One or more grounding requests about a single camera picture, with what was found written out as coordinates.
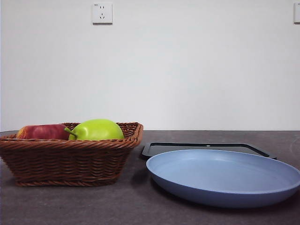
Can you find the light blue round plate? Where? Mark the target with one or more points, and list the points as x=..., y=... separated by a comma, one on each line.
x=222, y=178

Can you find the brown wicker basket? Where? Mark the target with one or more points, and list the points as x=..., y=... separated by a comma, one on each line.
x=65, y=161

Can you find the black rectangular tray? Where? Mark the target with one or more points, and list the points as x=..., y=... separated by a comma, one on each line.
x=146, y=152

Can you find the green pear with stem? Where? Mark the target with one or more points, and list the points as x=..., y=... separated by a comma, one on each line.
x=98, y=130

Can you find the red apple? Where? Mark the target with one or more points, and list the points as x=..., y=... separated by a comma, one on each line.
x=42, y=132

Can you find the white wall power socket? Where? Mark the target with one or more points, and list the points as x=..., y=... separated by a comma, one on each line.
x=102, y=13

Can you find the white wall plate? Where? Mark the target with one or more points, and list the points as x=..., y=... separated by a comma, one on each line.
x=297, y=13

